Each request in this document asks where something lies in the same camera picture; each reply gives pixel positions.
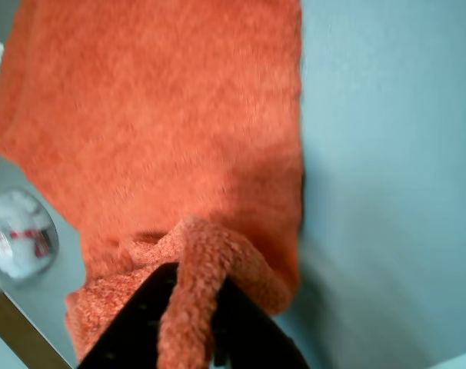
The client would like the clear jar of white erasers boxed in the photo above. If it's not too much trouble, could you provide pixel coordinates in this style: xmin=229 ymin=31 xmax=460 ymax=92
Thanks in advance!
xmin=0 ymin=188 xmax=61 ymax=289

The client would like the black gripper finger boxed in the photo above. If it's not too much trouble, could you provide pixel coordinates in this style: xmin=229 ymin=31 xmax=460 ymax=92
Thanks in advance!
xmin=78 ymin=263 xmax=178 ymax=369
xmin=211 ymin=278 xmax=309 ymax=369

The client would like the orange terry towel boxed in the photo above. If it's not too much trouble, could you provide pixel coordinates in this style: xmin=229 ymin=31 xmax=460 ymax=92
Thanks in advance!
xmin=0 ymin=0 xmax=307 ymax=369

